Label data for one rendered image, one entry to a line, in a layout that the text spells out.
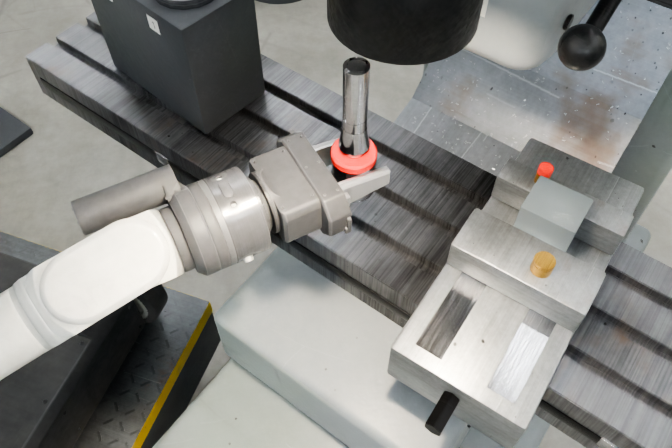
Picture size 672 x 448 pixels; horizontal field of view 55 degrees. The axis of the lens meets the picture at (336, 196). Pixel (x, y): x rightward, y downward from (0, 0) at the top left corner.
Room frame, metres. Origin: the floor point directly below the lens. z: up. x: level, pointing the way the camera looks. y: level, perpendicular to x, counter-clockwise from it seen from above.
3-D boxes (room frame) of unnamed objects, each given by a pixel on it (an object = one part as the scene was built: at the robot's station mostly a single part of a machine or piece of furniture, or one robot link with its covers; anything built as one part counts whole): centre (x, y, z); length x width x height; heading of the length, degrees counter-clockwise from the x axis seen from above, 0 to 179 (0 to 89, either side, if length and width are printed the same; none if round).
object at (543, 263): (0.34, -0.21, 1.08); 0.02 x 0.02 x 0.02
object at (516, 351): (0.38, -0.21, 1.02); 0.35 x 0.15 x 0.11; 146
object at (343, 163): (0.43, -0.02, 1.16); 0.05 x 0.05 x 0.01
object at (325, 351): (0.49, -0.12, 0.83); 0.50 x 0.35 x 0.12; 143
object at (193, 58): (0.75, 0.23, 1.07); 0.22 x 0.12 x 0.20; 48
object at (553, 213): (0.40, -0.23, 1.08); 0.06 x 0.05 x 0.06; 56
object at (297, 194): (0.39, 0.07, 1.13); 0.13 x 0.12 x 0.10; 28
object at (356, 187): (0.40, -0.03, 1.14); 0.06 x 0.02 x 0.03; 118
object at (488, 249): (0.36, -0.20, 1.06); 0.15 x 0.06 x 0.04; 56
